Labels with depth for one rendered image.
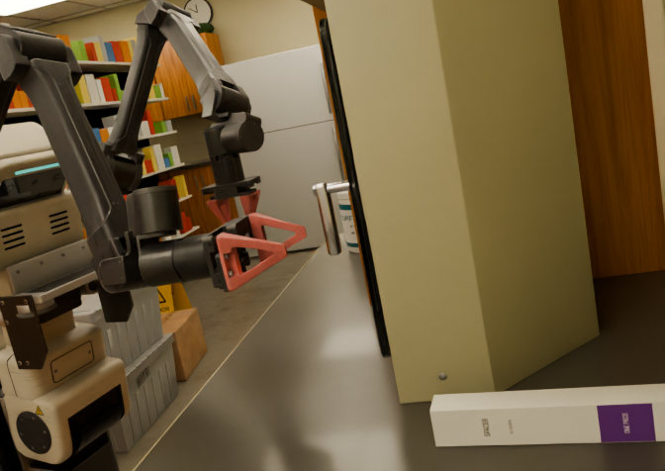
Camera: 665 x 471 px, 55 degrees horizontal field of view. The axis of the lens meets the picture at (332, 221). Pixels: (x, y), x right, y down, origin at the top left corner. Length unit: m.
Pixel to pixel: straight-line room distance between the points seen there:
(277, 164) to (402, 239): 5.16
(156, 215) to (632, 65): 0.73
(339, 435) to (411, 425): 0.08
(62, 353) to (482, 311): 1.07
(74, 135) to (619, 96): 0.81
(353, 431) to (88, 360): 0.99
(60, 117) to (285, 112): 4.85
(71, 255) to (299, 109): 4.35
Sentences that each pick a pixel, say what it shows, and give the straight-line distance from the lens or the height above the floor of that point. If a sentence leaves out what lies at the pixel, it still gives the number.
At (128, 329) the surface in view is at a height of 0.48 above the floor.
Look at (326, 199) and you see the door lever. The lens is 0.76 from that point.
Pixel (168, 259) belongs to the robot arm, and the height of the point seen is 1.15.
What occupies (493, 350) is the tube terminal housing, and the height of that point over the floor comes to 0.99.
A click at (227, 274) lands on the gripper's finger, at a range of 0.75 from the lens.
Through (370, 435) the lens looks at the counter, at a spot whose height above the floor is 0.94.
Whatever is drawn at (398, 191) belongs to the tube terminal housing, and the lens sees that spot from 0.70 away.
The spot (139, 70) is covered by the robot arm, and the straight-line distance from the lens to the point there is 1.59.
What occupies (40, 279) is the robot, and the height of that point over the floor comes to 1.05.
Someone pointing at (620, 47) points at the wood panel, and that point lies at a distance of 1.08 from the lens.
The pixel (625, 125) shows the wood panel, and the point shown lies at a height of 1.18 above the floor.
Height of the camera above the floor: 1.30
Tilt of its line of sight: 10 degrees down
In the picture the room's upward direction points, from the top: 11 degrees counter-clockwise
